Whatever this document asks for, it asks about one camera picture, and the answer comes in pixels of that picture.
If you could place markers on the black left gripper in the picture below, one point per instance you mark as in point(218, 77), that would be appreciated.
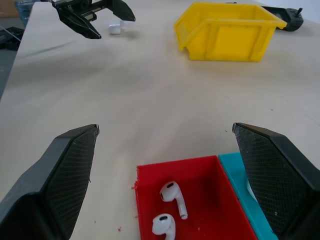
point(82, 6)

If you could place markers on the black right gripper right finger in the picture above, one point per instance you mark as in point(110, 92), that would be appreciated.
point(280, 180)

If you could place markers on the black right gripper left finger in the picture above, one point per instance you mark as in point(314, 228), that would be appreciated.
point(50, 185)

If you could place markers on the small white charging case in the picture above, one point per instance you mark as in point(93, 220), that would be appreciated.
point(115, 28)

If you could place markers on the black plastic tray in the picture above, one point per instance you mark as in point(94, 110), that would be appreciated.
point(10, 37)

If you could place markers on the yellow plastic bin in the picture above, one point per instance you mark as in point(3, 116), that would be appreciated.
point(225, 37)

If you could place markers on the teal plastic tray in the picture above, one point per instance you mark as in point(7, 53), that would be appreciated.
point(235, 172)

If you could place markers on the red plastic tray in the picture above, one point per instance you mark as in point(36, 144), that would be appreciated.
point(207, 200)

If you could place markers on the clear plastic bottle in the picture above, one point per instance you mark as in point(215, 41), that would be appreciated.
point(23, 11)

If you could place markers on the white earbud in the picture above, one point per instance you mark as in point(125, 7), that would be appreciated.
point(163, 225)
point(172, 193)

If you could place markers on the black device with knob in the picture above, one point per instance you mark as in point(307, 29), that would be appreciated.
point(290, 18)

